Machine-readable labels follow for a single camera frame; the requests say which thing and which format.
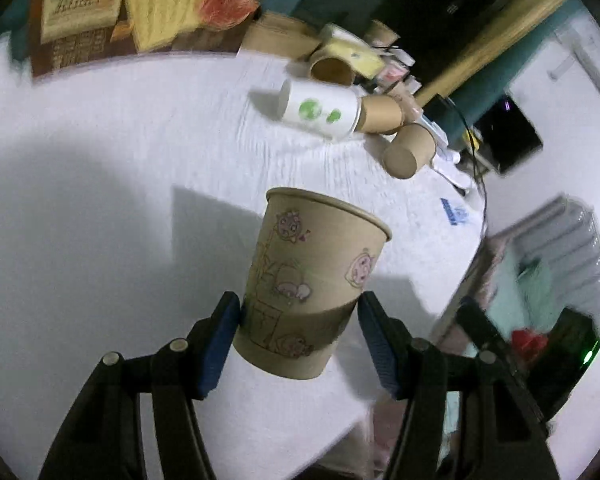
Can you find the brown cartoon paper cup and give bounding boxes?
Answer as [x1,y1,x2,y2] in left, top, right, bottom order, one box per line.
[234,188,392,380]

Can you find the white plastic table cover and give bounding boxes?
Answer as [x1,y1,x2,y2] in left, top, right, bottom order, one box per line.
[0,42,483,479]

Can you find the brown paper cup lying near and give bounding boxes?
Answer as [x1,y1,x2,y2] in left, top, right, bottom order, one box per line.
[381,124,436,180]

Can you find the brown paper cup lying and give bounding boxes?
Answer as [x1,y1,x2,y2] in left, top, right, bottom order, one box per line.
[355,96,404,134]
[381,124,436,180]

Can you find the brown paper cup lying middle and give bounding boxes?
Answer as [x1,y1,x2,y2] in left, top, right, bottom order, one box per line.
[355,96,404,134]

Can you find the white paper cup green print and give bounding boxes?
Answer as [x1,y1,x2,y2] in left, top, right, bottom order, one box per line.
[277,79,361,141]

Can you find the yellow white packet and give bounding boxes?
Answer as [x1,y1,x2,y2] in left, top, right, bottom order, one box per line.
[318,24,385,79]

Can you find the brown paper cup open mouth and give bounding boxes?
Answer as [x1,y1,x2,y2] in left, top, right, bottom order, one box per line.
[308,49,355,87]

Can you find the biscuit box brown yellow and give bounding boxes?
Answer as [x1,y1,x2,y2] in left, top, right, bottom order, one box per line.
[29,0,260,77]

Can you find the brown cardboard box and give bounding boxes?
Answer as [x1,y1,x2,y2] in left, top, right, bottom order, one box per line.
[240,11,321,61]

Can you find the black cable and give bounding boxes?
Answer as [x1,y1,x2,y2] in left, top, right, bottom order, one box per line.
[442,96,489,241]

